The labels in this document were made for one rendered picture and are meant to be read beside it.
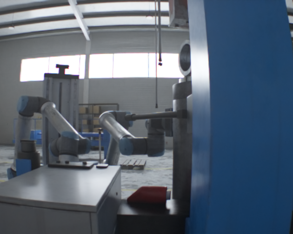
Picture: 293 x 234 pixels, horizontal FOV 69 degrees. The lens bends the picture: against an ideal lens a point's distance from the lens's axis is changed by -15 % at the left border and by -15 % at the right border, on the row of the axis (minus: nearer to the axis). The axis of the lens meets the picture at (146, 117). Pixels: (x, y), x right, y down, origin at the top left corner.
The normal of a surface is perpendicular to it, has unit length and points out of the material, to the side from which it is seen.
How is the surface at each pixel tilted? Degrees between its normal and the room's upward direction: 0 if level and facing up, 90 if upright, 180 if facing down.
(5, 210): 90
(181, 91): 90
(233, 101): 90
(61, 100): 90
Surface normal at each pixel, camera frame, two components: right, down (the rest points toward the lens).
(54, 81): 0.53, -0.03
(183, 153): -0.73, -0.03
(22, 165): 0.00, -0.04
